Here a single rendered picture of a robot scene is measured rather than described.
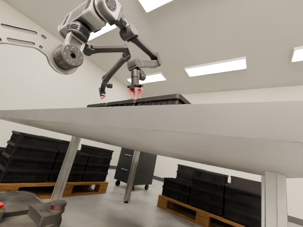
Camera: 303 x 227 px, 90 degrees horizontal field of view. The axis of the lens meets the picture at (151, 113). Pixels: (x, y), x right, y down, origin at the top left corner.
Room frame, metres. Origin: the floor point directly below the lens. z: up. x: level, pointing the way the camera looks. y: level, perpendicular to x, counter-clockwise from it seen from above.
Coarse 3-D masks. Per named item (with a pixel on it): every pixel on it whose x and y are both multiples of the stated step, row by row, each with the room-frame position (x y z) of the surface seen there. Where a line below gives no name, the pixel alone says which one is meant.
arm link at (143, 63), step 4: (132, 60) 0.90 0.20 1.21; (140, 60) 0.94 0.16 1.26; (144, 60) 1.00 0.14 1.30; (148, 60) 1.05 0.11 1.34; (152, 60) 1.10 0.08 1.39; (156, 60) 1.14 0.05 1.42; (160, 60) 1.15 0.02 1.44; (128, 64) 0.92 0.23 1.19; (132, 64) 0.90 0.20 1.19; (140, 64) 0.94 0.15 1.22; (144, 64) 0.99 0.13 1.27; (148, 64) 1.04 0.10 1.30; (152, 64) 1.10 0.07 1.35; (156, 64) 1.15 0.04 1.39
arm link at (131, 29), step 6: (132, 24) 0.86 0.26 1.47; (132, 30) 0.85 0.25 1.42; (120, 36) 0.90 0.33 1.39; (132, 36) 0.89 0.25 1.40; (138, 36) 0.95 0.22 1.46; (132, 42) 0.96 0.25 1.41; (138, 42) 0.97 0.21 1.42; (144, 42) 1.02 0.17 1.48; (144, 48) 1.04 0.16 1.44; (150, 48) 1.09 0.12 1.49; (150, 54) 1.12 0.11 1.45; (156, 54) 1.15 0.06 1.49
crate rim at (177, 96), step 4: (156, 96) 0.74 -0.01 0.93; (160, 96) 0.72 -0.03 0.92; (164, 96) 0.70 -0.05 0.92; (168, 96) 0.68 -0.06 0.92; (172, 96) 0.67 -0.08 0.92; (176, 96) 0.65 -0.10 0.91; (180, 96) 0.65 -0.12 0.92; (136, 100) 0.84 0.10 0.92; (140, 100) 0.81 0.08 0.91; (144, 100) 0.79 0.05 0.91; (148, 100) 0.77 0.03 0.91; (152, 100) 0.75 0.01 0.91; (184, 100) 0.68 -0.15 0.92
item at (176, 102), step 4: (156, 100) 0.75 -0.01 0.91; (160, 100) 0.73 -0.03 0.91; (164, 100) 0.71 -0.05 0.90; (168, 100) 0.70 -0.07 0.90; (172, 100) 0.67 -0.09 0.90; (176, 100) 0.66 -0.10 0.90; (180, 100) 0.68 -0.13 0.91; (140, 104) 0.82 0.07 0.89; (144, 104) 0.80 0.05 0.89; (148, 104) 0.78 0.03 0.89; (152, 104) 0.76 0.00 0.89; (156, 104) 0.74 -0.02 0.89; (160, 104) 0.72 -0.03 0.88; (164, 104) 0.71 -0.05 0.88; (168, 104) 0.69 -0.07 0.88
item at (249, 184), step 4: (232, 176) 2.15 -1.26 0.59; (232, 180) 2.16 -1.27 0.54; (236, 180) 2.13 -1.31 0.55; (240, 180) 2.10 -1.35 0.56; (244, 180) 2.06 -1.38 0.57; (248, 180) 2.04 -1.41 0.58; (252, 180) 2.24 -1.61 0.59; (232, 184) 2.15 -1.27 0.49; (236, 184) 2.13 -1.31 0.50; (240, 184) 2.10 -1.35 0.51; (244, 184) 2.07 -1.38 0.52; (248, 184) 2.04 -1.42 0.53; (252, 184) 2.01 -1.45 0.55; (256, 184) 2.00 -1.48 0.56; (260, 184) 1.97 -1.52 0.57; (248, 188) 2.04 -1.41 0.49; (252, 188) 2.02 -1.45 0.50; (256, 188) 2.00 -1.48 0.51; (260, 188) 1.97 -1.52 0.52
